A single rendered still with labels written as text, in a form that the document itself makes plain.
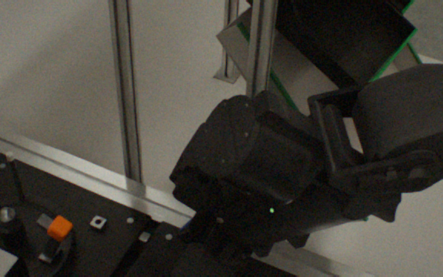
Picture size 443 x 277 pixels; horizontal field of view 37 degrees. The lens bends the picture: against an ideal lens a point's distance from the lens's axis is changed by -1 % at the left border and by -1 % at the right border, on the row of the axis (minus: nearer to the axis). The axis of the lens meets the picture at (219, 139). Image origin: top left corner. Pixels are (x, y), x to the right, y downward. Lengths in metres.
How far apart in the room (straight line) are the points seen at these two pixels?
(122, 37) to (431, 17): 2.31
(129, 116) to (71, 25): 0.51
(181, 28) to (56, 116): 0.32
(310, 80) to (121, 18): 0.25
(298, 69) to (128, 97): 0.21
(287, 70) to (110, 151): 0.38
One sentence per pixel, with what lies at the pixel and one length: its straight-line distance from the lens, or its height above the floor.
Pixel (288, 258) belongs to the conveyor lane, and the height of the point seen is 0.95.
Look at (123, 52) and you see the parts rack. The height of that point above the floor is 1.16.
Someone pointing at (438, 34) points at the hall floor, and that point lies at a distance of 2.91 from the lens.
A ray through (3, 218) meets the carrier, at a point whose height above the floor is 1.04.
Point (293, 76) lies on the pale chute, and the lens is 0.84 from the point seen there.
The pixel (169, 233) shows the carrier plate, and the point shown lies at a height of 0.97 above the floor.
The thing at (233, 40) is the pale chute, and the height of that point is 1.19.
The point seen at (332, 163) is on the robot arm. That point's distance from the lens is 0.44.
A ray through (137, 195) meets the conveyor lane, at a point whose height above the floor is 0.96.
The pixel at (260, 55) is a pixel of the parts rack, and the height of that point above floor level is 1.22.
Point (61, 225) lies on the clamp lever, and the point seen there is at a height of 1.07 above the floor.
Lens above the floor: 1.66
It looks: 47 degrees down
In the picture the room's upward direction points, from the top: 3 degrees clockwise
